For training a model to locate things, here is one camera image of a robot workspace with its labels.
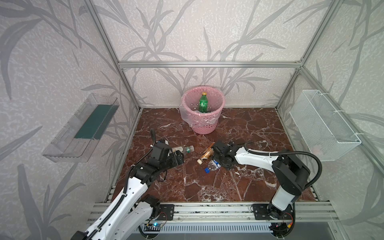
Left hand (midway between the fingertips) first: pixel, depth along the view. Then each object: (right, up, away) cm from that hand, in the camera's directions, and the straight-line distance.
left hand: (180, 153), depth 77 cm
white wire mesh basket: (+65, +11, -15) cm, 68 cm away
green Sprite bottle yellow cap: (+12, +29, +21) cm, 38 cm away
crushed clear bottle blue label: (+18, -10, +9) cm, 22 cm away
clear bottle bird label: (+3, -1, +16) cm, 16 cm away
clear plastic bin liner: (+4, +24, +9) cm, 26 cm away
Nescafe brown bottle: (+15, -3, +13) cm, 21 cm away
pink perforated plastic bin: (+16, +11, +22) cm, 29 cm away
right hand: (+20, -5, +14) cm, 24 cm away
